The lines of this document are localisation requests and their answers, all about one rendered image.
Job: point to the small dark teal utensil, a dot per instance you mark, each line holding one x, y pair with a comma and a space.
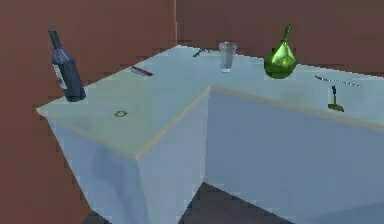
198, 52

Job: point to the clear drinking glass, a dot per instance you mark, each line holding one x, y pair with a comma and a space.
227, 57

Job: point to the pale blue corner counter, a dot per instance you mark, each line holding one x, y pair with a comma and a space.
253, 140

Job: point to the green round flask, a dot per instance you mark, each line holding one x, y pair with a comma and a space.
280, 60

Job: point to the dark blue wine bottle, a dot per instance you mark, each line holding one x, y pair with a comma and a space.
67, 71

